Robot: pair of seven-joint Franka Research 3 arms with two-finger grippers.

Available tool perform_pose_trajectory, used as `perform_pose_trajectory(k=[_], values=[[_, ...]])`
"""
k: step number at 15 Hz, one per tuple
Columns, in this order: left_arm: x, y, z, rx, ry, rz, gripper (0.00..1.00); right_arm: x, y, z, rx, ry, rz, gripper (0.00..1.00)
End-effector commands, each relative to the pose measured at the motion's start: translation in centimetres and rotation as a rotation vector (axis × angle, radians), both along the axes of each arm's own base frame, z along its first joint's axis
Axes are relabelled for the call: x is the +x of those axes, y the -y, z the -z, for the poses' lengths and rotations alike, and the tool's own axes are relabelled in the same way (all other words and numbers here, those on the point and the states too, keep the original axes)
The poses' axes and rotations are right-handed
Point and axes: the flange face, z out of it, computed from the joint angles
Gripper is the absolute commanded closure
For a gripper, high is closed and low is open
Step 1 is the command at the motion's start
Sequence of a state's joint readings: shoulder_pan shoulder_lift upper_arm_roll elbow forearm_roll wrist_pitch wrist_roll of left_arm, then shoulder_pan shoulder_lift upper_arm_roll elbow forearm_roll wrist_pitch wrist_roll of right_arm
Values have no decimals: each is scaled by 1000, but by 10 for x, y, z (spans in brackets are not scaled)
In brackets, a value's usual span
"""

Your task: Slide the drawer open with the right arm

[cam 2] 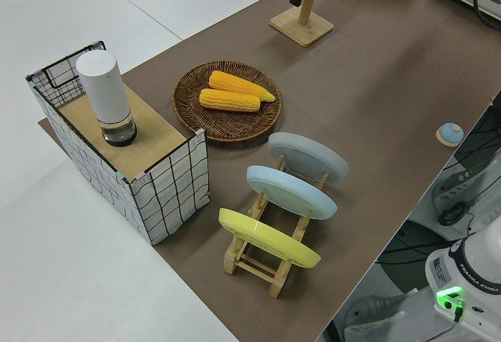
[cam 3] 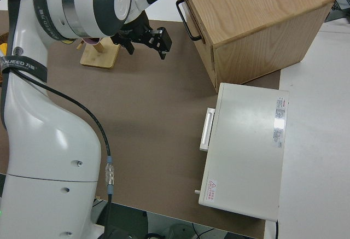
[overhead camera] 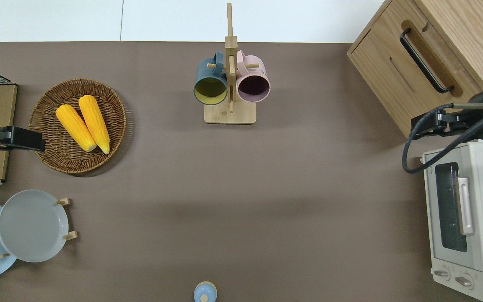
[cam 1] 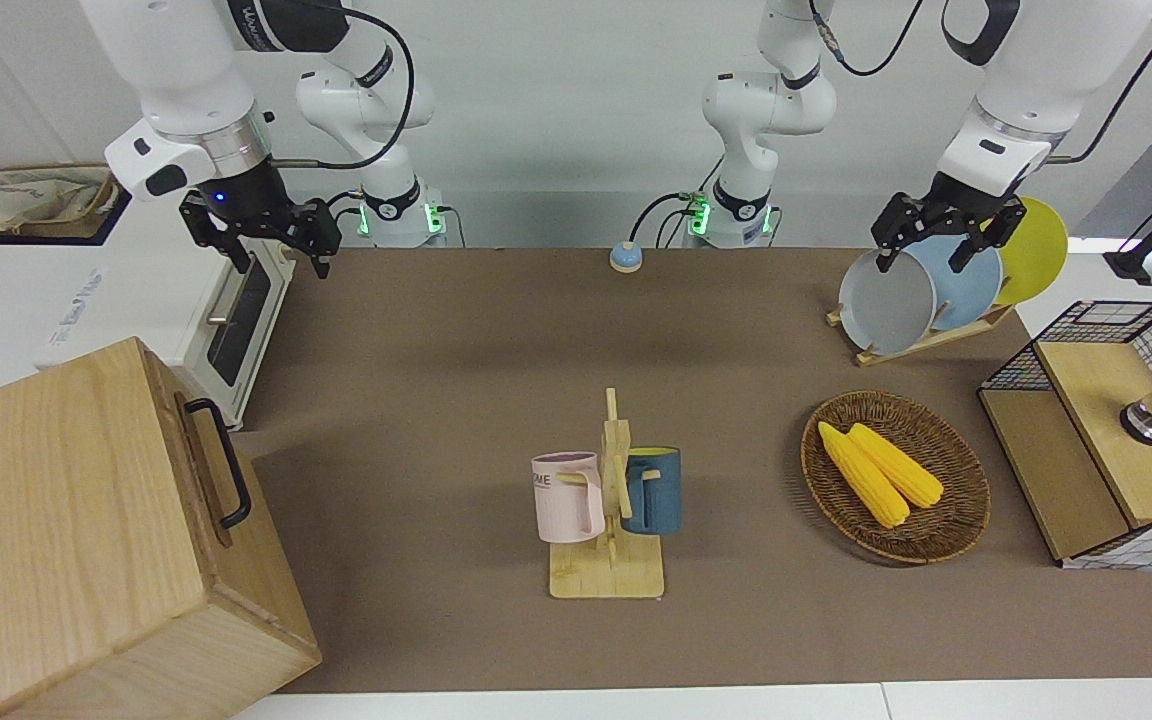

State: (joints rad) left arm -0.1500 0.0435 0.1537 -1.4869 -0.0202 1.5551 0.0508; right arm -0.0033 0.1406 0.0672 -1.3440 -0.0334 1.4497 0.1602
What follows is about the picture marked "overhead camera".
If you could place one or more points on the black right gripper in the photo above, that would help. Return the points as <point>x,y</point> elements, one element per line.
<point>428,123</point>

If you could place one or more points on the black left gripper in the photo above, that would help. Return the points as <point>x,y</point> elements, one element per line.
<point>27,139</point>

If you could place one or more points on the wooden cabinet lower drawer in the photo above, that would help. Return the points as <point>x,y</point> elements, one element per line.
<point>375,67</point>

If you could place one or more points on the round wicker basket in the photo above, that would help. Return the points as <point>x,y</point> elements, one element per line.
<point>48,126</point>

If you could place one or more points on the yellow corn cob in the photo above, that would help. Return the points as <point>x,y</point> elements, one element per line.
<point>76,128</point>
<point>94,121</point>

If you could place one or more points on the wooden plate rack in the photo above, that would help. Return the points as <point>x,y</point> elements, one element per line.
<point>66,201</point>

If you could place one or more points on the grey plate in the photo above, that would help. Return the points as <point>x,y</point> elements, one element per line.
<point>32,226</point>

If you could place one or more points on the wooden cabinet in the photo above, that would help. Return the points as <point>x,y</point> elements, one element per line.
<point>476,33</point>

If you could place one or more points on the white toaster oven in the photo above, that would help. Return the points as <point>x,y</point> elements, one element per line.
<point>482,235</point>

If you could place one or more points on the pink mug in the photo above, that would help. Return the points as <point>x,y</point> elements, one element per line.
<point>255,71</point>

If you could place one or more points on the dark blue mug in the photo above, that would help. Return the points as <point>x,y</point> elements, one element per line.
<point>208,73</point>

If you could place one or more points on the wooden mug tree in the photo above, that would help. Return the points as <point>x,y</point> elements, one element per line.
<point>229,46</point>

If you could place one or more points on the small light blue jar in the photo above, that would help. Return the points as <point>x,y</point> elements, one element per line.
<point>205,291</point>

